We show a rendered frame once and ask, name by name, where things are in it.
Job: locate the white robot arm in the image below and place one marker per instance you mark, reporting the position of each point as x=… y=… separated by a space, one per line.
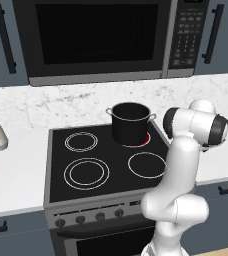
x=182 y=166

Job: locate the black cooking pot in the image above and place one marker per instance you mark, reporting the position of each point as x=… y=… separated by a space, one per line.
x=130 y=128

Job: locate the black stove with oven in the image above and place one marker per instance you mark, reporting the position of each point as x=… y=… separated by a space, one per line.
x=116 y=173

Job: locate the black stove knob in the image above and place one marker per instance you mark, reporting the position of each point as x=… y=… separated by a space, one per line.
x=60 y=223
x=80 y=219
x=119 y=212
x=100 y=216

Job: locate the black steel microwave oven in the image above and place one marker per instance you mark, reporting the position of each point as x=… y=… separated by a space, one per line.
x=99 y=36

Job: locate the black oven door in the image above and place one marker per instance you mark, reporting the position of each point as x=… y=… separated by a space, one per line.
x=112 y=245

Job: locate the grey-blue drawer front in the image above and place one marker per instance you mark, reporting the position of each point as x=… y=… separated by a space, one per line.
x=219 y=206
x=19 y=236

